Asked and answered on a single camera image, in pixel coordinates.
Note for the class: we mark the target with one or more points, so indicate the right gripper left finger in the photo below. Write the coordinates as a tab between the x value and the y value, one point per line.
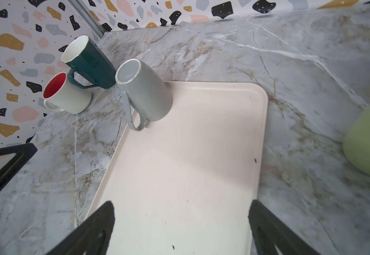
92	237

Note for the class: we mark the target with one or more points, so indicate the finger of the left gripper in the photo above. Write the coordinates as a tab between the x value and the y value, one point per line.
23	153

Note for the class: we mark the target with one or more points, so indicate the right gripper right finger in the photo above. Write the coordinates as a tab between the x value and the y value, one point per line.
272	236

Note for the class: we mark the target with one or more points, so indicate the white mug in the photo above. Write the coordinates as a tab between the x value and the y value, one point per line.
61	95

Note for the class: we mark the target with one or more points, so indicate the grey mug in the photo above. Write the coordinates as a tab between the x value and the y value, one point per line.
145	96

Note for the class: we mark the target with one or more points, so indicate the dark teal mug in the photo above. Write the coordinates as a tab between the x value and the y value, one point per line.
85	58

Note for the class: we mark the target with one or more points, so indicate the beige rectangular tray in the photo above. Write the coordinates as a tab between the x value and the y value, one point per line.
184	184

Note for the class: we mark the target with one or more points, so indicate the left corner aluminium profile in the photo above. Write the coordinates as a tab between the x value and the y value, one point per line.
84	13

